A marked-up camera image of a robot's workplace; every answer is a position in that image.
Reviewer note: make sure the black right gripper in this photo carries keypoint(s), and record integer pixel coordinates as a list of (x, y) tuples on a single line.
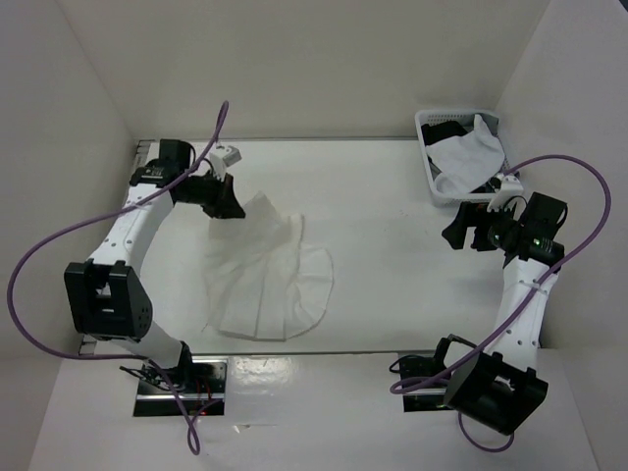
[(473, 216)]

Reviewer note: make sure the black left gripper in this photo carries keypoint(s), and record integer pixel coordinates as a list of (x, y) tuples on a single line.
[(226, 204)]

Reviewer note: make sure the white pleated skirt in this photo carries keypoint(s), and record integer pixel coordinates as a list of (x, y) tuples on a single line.
[(262, 281)]

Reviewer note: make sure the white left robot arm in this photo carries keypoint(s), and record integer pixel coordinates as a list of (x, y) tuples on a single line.
[(168, 353)]

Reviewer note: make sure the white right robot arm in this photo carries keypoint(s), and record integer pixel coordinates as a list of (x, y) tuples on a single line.
[(496, 383)]

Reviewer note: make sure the white plastic basket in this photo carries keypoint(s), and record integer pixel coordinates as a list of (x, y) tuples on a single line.
[(435, 116)]

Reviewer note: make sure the white garment in basket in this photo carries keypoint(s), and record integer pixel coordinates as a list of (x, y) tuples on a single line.
[(463, 164)]

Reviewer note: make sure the black garment in basket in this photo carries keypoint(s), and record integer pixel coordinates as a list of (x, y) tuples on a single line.
[(441, 131)]

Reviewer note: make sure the grey garment in basket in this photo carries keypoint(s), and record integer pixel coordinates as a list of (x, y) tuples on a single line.
[(485, 127)]

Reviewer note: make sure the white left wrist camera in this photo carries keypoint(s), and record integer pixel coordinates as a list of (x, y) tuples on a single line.
[(221, 158)]

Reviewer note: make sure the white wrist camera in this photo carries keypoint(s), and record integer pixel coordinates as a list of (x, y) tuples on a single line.
[(508, 187), (221, 158)]

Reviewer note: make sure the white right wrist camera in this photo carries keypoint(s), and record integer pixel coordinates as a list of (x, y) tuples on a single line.
[(508, 187)]

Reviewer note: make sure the aluminium table edge rail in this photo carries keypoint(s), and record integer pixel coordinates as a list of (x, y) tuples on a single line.
[(106, 296)]

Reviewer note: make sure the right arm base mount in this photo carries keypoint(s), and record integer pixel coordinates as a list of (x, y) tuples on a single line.
[(466, 382)]

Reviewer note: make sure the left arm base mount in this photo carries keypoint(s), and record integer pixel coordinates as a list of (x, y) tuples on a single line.
[(202, 391)]

